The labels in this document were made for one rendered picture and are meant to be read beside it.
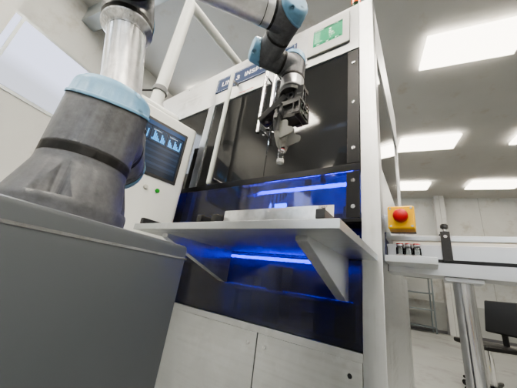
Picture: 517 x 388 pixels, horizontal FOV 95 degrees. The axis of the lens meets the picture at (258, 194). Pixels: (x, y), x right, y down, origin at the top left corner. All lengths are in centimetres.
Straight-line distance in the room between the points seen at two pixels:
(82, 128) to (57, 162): 6
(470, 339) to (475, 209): 1038
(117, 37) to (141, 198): 76
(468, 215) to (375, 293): 1038
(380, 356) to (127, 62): 97
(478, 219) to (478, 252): 1024
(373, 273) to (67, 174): 77
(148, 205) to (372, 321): 105
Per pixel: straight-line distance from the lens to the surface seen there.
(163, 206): 132
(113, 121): 41
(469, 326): 97
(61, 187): 37
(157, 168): 134
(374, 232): 85
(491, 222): 1129
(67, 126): 41
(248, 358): 102
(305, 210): 51
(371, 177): 92
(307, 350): 91
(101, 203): 37
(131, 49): 70
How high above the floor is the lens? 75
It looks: 20 degrees up
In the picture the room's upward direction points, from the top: 8 degrees clockwise
